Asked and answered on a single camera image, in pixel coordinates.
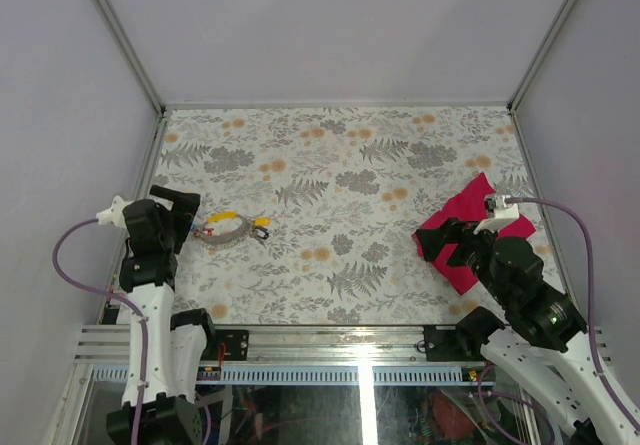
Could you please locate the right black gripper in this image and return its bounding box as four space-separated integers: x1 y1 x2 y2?
413 215 511 304

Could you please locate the silver keyring bunch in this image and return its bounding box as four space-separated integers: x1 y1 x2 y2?
196 221 270 249

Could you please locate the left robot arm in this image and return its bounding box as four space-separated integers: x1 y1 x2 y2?
98 185 219 444

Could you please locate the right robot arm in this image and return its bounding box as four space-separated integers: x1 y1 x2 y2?
415 218 639 444

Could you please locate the floral table mat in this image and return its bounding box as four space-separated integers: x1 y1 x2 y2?
152 106 532 325

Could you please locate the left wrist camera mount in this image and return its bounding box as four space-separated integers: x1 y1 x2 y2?
95 195 131 229

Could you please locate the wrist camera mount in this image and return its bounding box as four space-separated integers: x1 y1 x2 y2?
95 195 131 229
474 194 520 235

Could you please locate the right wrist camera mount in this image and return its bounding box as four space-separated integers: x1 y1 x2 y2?
474 194 520 235

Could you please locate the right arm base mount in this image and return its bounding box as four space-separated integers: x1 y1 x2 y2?
423 325 504 363

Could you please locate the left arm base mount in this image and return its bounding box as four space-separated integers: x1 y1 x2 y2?
201 329 250 363

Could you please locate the aluminium front rail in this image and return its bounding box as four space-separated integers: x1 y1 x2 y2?
74 324 614 369

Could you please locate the slotted cable duct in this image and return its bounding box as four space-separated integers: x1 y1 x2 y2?
94 367 466 386

